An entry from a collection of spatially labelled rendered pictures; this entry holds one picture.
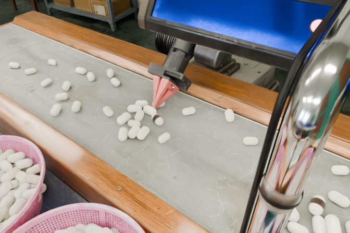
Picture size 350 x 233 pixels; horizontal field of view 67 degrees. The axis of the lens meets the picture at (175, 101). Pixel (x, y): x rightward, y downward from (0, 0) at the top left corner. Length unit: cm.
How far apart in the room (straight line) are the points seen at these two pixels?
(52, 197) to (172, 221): 29
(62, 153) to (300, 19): 49
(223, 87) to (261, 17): 46
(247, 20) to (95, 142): 45
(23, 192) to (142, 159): 23
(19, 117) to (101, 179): 30
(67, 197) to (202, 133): 33
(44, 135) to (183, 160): 31
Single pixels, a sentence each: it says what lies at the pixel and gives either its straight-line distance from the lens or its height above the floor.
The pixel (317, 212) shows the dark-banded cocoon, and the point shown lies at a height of 76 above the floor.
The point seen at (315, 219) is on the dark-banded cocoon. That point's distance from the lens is 52.
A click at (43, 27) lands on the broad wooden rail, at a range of 123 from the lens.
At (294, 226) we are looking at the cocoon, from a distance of 50.
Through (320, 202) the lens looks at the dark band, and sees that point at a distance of 54.
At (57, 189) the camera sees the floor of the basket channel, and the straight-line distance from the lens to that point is 66.
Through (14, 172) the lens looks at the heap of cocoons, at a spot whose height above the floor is 74.
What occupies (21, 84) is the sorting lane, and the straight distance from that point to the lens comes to 91.
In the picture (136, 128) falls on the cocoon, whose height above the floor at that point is 76.
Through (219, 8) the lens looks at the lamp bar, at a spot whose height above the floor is 108.
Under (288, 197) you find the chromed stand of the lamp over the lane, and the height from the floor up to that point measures 104.
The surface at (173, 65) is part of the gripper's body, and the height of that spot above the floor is 85.
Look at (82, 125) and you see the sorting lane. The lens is 68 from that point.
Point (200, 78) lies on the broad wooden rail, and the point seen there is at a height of 76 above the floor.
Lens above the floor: 118
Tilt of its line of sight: 39 degrees down
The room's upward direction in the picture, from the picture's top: 2 degrees counter-clockwise
